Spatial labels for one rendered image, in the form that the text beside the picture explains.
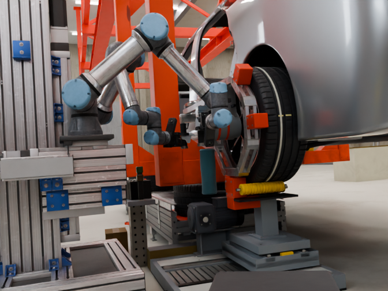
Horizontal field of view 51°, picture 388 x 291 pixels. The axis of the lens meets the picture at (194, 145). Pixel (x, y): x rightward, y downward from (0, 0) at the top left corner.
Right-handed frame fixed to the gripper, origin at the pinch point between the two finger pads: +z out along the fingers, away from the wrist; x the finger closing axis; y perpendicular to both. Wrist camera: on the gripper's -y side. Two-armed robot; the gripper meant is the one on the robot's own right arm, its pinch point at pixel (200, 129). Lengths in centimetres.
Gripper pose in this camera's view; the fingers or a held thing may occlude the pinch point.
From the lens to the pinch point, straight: 202.9
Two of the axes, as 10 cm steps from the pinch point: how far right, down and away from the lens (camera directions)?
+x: -9.6, 0.5, -2.7
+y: -0.6, -10.0, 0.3
